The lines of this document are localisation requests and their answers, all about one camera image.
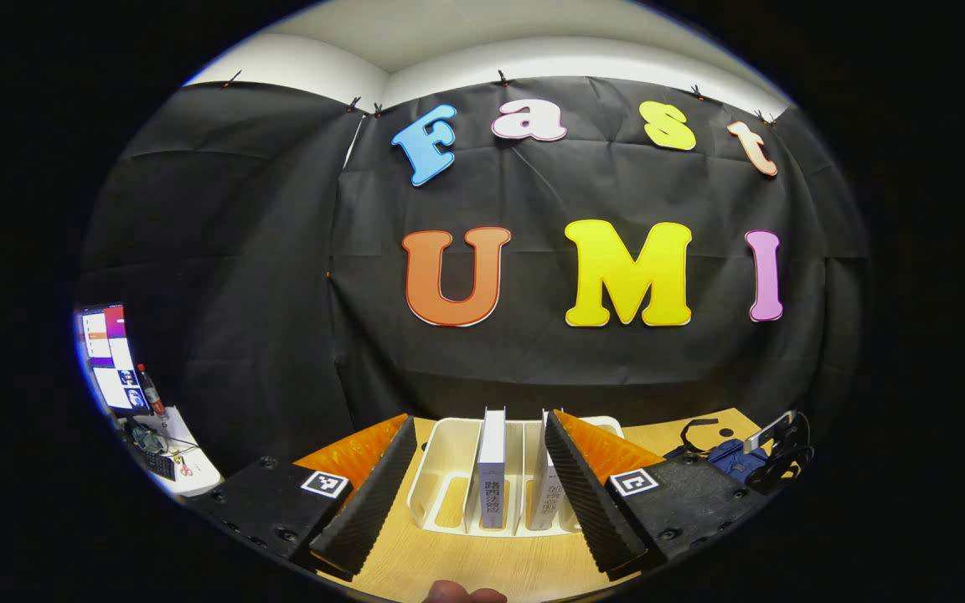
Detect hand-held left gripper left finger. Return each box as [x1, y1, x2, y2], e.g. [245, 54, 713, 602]
[188, 412, 419, 581]

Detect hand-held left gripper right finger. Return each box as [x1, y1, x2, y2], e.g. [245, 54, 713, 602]
[544, 409, 766, 582]

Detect white cover book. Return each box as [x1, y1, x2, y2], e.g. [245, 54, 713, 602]
[527, 410, 573, 532]

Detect blue schoolbag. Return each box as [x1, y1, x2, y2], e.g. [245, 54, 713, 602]
[665, 416, 785, 487]

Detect white plastic bookshelf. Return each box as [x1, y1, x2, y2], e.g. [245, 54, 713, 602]
[405, 415, 627, 537]

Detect white side desk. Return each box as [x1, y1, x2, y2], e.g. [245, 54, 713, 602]
[112, 406, 224, 499]

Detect red label drink bottle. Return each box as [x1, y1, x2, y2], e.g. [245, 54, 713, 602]
[136, 363, 168, 418]

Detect computer monitor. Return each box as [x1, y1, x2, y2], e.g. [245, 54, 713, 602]
[75, 303, 151, 417]

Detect black backdrop cloth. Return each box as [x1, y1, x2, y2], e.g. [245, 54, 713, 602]
[76, 75, 869, 478]

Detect grey cable bundle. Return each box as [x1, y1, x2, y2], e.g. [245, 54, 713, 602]
[126, 419, 169, 453]

